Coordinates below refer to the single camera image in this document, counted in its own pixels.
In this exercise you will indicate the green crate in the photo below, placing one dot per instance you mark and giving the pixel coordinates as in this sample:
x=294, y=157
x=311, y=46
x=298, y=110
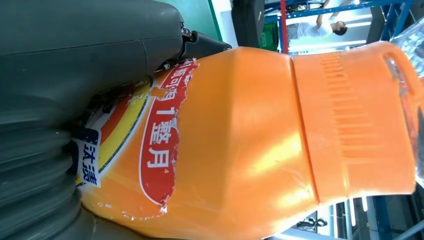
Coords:
x=270, y=36

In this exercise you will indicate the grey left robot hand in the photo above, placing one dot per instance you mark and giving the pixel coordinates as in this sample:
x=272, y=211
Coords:
x=82, y=43

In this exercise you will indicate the orange detergent bottle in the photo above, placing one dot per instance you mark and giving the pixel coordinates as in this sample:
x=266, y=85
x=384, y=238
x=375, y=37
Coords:
x=248, y=132

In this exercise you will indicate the green table mat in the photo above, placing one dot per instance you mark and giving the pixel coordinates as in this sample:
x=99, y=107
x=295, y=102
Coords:
x=195, y=13

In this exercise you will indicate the red pole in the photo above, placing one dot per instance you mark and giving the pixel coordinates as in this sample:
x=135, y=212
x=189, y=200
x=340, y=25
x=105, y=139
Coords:
x=284, y=23

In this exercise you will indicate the black zip case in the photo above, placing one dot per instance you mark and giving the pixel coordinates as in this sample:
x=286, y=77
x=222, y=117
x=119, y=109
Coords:
x=248, y=20

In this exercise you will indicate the person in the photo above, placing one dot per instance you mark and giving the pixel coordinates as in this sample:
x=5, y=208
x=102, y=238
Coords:
x=311, y=30

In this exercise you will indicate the white table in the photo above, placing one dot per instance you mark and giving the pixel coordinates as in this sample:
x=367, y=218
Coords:
x=227, y=20

